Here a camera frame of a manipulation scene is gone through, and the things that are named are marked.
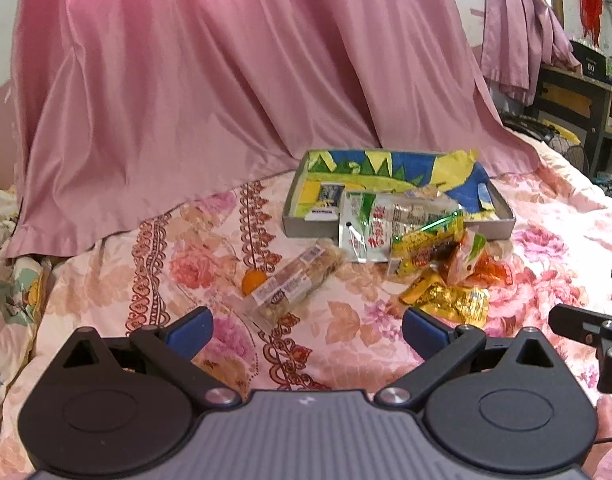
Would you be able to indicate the colourful painted paper liner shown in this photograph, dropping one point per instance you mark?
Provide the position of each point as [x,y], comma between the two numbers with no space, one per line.
[411,167]

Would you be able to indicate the small blue white packet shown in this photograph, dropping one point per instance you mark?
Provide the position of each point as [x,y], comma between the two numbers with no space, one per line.
[325,202]

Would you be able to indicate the golden yellow snack packet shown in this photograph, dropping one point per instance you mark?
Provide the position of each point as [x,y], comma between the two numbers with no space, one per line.
[451,302]

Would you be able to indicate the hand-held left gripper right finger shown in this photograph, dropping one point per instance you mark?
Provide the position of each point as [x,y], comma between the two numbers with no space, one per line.
[425,331]

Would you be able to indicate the clear nut snack packet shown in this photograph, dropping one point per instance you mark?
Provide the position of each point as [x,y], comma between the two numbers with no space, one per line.
[421,207]

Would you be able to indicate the cartoon print pillow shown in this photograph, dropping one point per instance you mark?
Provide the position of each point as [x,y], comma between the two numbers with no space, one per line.
[21,290]

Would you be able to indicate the small orange ball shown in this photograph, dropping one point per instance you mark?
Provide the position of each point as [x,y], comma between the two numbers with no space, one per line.
[251,282]

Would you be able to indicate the long clear nut bar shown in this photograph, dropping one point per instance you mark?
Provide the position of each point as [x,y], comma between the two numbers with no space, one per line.
[291,282]

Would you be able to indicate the grey cardboard tray box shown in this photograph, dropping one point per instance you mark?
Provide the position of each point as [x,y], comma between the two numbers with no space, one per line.
[296,227]

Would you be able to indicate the white green snack packet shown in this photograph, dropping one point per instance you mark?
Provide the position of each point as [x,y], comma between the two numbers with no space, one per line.
[366,232]

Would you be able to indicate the pink window curtain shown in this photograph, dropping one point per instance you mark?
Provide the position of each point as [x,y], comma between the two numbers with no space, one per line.
[521,30]

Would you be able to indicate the black box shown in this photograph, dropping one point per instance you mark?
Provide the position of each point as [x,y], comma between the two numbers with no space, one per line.
[588,60]

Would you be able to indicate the orange packet white green label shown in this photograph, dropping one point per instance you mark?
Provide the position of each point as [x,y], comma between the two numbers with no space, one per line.
[466,257]

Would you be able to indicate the clear orange packet red stripe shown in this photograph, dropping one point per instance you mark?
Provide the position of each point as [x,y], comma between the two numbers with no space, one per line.
[496,275]

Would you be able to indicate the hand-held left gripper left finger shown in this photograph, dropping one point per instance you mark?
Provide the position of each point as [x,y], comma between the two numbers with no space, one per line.
[192,332]

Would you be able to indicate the large pink cloth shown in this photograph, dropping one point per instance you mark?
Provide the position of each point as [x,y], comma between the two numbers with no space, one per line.
[211,85]

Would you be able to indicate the floral bed sheet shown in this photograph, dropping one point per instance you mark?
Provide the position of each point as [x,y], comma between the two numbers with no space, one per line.
[111,285]

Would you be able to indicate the yellow black wooden cabinet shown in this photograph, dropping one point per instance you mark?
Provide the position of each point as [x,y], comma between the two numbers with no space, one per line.
[571,95]

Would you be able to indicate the yellow green snack packet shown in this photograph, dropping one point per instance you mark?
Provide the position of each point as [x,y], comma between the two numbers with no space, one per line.
[421,245]

